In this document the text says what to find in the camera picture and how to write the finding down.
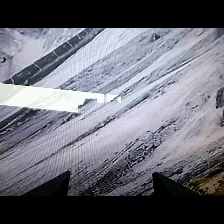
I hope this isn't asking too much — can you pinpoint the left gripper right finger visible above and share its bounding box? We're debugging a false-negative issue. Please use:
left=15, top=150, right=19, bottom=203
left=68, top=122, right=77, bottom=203
left=152, top=171, right=200, bottom=197

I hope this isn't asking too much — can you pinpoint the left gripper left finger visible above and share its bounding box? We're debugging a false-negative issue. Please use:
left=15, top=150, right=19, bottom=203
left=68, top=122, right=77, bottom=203
left=22, top=170, right=71, bottom=197

